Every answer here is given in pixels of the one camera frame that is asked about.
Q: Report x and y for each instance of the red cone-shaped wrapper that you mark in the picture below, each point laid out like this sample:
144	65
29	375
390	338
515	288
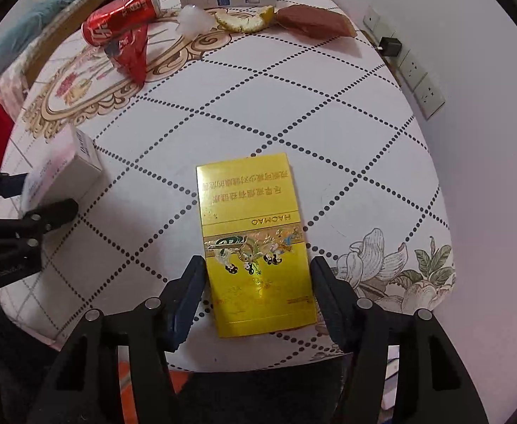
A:
132	55

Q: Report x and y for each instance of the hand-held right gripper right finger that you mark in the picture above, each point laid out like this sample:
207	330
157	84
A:
328	307

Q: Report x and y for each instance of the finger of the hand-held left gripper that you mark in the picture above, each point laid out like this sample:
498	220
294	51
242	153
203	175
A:
51	214
7	183

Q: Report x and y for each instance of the white wall switch plate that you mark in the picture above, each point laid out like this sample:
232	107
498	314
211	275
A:
372	20

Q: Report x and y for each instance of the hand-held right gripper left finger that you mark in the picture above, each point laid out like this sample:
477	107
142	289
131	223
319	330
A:
187	307

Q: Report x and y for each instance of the black charger plug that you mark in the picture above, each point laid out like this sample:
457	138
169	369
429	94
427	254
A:
390	46

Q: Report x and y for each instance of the white tissue ball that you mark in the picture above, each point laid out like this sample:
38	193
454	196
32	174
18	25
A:
192	18

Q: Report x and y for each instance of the red soda can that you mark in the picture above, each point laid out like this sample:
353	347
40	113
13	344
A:
119	16

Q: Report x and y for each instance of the white and pink box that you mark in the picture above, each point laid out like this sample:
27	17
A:
66	176

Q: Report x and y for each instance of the orange peel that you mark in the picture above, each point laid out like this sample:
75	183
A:
245	20

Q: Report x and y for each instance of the yellow cigarette box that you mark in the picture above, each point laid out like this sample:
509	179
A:
252	238

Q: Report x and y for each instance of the brown snack packet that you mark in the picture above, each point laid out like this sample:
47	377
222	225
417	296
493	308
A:
316	20

